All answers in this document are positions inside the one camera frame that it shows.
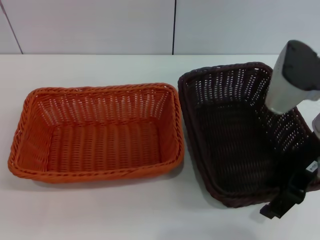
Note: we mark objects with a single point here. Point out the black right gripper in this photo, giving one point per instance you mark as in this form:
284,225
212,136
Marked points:
314,155

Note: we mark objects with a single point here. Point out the dark brown woven plastic basket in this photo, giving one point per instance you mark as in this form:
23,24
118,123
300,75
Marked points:
230,140

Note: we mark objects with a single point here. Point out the orange woven plastic basket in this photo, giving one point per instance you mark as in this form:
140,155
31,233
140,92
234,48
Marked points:
100,140

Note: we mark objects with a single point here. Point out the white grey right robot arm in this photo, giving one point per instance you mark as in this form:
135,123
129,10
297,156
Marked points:
287,82

